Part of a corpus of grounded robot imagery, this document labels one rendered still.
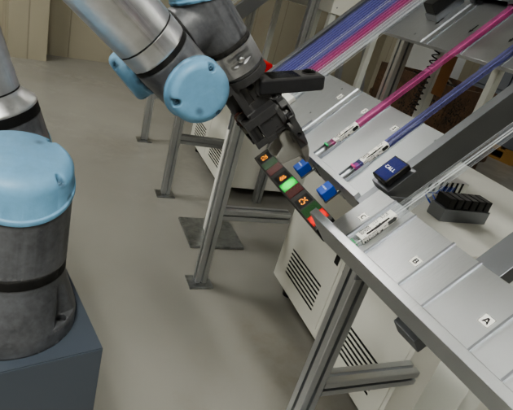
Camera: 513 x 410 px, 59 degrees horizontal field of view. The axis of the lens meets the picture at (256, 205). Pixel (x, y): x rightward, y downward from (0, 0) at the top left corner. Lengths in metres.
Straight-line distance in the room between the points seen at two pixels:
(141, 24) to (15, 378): 0.42
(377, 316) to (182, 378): 0.56
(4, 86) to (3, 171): 0.15
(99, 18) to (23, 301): 0.32
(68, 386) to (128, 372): 0.71
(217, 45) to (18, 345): 0.46
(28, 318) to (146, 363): 0.82
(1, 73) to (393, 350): 1.03
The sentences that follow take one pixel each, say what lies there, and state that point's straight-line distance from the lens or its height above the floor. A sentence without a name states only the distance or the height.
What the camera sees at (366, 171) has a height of 0.75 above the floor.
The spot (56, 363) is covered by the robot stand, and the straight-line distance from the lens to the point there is 0.63.
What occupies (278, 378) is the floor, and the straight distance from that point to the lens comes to 1.46.
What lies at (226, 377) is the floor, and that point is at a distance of 1.41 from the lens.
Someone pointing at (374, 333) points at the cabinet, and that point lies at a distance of 1.29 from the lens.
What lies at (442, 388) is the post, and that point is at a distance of 0.83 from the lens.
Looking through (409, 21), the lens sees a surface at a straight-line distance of 1.30.
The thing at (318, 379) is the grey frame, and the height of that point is 0.34.
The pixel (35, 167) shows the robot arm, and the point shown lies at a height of 0.77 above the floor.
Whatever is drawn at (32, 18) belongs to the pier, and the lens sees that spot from 4.44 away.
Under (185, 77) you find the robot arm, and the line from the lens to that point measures 0.51.
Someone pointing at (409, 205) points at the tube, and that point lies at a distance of 0.66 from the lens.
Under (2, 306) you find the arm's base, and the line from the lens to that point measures 0.59.
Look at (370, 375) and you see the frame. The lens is 1.10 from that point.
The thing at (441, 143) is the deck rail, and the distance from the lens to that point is 0.86.
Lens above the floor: 1.00
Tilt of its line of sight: 24 degrees down
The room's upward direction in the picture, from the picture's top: 16 degrees clockwise
